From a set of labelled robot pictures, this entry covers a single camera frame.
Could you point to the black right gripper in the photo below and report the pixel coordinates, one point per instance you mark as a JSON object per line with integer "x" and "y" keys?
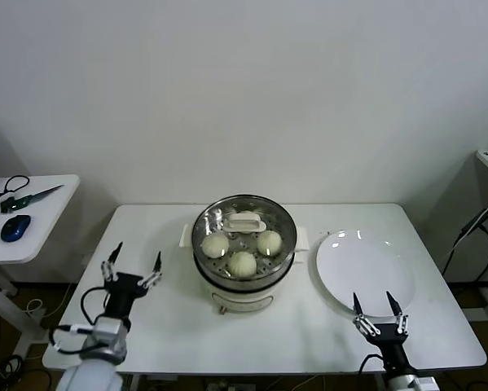
{"x": 392, "y": 346}

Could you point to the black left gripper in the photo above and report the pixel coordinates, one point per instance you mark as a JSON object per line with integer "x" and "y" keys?
{"x": 123, "y": 293}

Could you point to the white steamed baozi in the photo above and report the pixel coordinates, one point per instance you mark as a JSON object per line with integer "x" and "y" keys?
{"x": 243, "y": 214}
{"x": 270, "y": 243}
{"x": 243, "y": 264}
{"x": 215, "y": 245}

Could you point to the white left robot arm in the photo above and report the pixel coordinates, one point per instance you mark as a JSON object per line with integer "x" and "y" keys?
{"x": 89, "y": 374}

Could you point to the stainless steel steamer basket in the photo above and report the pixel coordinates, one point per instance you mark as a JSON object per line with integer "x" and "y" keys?
{"x": 282, "y": 272}

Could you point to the white round plate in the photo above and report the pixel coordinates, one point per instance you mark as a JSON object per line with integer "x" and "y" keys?
{"x": 361, "y": 269}

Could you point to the white side table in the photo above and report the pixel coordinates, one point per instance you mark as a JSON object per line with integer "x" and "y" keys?
{"x": 44, "y": 228}

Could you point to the white electric cooker pot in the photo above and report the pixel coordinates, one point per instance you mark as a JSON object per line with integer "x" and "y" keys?
{"x": 243, "y": 299}

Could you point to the blue computer mouse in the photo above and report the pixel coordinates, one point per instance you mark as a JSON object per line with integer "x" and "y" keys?
{"x": 15, "y": 227}

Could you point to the power strip under table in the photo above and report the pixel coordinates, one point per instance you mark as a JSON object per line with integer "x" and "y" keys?
{"x": 223, "y": 385}

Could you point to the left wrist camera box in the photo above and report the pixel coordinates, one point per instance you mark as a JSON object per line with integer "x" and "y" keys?
{"x": 109, "y": 334}

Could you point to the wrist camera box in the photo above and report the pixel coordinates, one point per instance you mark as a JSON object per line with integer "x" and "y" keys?
{"x": 414, "y": 383}
{"x": 109, "y": 334}

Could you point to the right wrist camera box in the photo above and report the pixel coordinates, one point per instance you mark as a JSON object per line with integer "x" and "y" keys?
{"x": 414, "y": 383}

